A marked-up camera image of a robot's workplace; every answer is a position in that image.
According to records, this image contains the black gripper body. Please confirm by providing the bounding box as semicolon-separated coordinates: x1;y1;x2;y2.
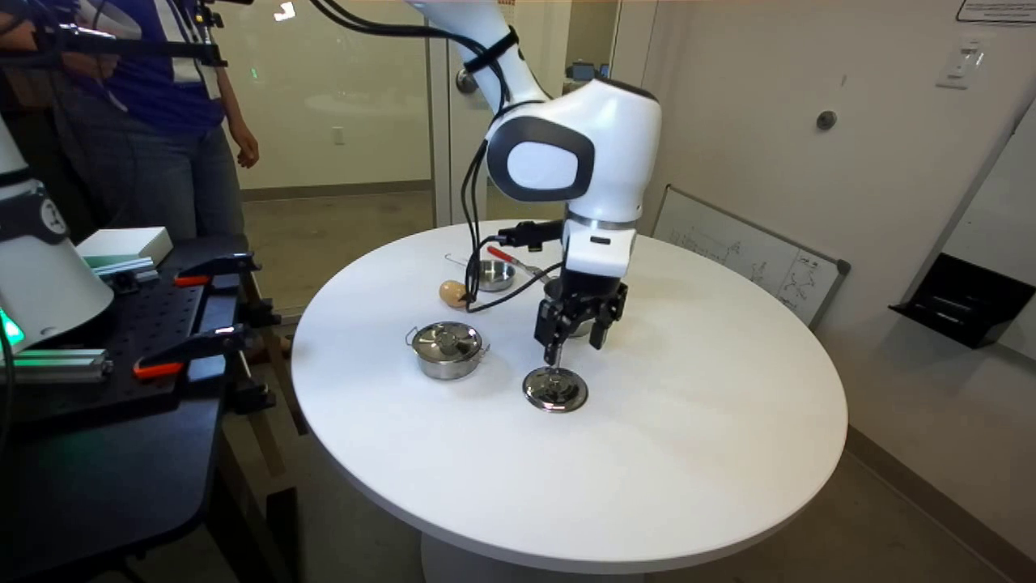
536;269;632;336

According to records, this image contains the silver pot lid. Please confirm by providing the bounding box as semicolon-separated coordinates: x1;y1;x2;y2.
522;361;592;415

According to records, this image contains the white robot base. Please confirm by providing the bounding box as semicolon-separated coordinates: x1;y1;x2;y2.
0;112;116;350

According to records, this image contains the white flat box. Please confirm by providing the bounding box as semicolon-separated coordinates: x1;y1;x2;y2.
74;222;176;269

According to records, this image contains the person in blue shirt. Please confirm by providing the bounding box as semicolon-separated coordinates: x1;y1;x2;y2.
0;0;264;246

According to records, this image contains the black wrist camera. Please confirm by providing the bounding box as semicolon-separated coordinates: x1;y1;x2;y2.
495;217;566;255

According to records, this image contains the fork with orange handle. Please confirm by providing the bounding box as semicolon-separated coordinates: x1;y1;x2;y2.
444;241;528;273

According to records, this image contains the shallow silver pot with handles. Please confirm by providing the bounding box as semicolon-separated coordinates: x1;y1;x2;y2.
404;316;492;381

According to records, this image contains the whiteboard leaning on wall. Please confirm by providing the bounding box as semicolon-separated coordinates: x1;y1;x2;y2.
650;183;855;330

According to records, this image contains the black wall tray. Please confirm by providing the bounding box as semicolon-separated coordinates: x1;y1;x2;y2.
889;248;1036;352

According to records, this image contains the black clamp with orange handle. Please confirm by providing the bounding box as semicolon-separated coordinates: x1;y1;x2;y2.
126;319;275;387
108;251;264;301

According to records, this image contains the white light switch plate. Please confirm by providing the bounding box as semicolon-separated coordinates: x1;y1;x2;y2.
936;41;990;94

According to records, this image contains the white wall sign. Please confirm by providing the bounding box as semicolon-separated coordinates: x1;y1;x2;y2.
953;0;1036;25

